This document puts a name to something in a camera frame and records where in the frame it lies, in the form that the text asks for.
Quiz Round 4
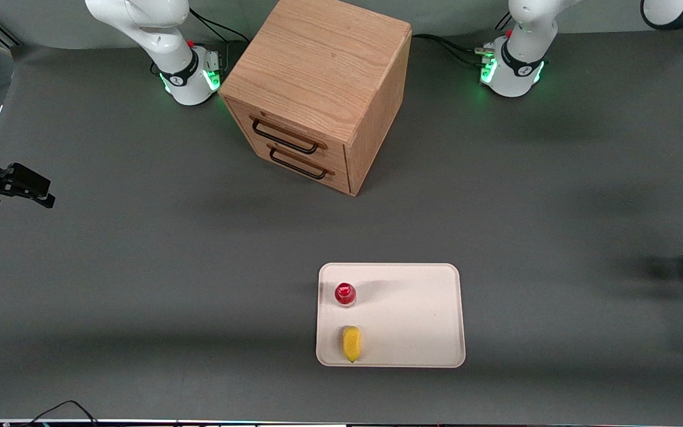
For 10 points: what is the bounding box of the cream plastic tray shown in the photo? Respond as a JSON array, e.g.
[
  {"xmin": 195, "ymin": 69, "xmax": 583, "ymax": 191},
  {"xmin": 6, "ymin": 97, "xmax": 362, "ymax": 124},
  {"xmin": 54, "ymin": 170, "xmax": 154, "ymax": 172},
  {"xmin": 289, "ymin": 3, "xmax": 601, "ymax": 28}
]
[{"xmin": 316, "ymin": 263, "xmax": 466, "ymax": 368}]

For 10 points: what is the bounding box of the grey table mat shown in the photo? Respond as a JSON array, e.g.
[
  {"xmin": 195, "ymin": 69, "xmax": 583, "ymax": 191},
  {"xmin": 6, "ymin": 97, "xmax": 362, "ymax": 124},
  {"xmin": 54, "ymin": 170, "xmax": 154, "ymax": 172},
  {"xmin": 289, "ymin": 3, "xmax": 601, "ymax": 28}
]
[{"xmin": 0, "ymin": 27, "xmax": 683, "ymax": 423}]

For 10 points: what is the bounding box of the wooden drawer cabinet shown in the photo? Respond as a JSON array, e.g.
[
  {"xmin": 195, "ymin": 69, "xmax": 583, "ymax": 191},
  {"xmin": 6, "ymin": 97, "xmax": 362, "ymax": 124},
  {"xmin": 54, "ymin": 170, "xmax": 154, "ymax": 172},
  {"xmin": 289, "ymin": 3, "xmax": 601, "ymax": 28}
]
[{"xmin": 218, "ymin": 0, "xmax": 413, "ymax": 197}]

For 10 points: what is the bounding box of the red capped small bottle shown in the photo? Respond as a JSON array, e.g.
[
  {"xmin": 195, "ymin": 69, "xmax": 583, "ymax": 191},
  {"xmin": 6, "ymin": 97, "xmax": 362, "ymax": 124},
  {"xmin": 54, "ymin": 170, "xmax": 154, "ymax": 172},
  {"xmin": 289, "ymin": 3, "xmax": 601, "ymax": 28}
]
[{"xmin": 334, "ymin": 282, "xmax": 358, "ymax": 308}]

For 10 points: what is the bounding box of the yellow toy fruit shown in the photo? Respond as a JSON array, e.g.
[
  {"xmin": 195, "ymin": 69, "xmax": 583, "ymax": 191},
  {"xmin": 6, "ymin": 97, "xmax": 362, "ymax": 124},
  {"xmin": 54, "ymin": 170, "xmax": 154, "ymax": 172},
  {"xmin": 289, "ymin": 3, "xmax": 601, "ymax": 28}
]
[{"xmin": 342, "ymin": 326, "xmax": 362, "ymax": 363}]

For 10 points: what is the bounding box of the thin black floor cable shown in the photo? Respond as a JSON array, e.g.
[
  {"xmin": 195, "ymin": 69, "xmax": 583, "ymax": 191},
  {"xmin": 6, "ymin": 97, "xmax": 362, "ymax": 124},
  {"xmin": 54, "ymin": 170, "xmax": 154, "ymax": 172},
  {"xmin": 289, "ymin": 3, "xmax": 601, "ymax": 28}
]
[{"xmin": 21, "ymin": 400, "xmax": 100, "ymax": 427}]

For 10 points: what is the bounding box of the black cable at right arm base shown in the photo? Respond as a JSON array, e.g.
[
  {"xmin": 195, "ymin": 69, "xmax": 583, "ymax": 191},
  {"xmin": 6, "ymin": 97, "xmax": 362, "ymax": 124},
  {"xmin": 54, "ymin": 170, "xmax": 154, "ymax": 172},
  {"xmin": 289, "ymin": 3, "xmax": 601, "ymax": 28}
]
[{"xmin": 189, "ymin": 8, "xmax": 248, "ymax": 46}]

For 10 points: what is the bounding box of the black cable at arm base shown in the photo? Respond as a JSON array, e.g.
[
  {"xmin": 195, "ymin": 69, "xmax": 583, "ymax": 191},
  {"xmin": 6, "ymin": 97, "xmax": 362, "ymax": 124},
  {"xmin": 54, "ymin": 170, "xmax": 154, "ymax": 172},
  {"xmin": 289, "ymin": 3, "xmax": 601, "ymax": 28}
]
[
  {"xmin": 189, "ymin": 8, "xmax": 248, "ymax": 46},
  {"xmin": 411, "ymin": 34, "xmax": 487, "ymax": 67}
]

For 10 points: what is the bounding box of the black metal drawer handle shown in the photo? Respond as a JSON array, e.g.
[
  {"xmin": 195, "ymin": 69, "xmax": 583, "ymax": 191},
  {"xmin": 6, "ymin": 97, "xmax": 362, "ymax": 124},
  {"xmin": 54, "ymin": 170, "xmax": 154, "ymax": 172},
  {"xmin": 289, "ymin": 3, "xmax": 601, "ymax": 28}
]
[
  {"xmin": 251, "ymin": 117, "xmax": 321, "ymax": 155},
  {"xmin": 269, "ymin": 147, "xmax": 329, "ymax": 180}
]

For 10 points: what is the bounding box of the black cable at left arm base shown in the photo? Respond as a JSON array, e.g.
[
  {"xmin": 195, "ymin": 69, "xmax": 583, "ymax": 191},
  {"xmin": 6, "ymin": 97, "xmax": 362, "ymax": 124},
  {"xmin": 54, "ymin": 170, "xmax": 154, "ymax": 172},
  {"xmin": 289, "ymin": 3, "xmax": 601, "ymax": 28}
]
[{"xmin": 411, "ymin": 34, "xmax": 487, "ymax": 67}]

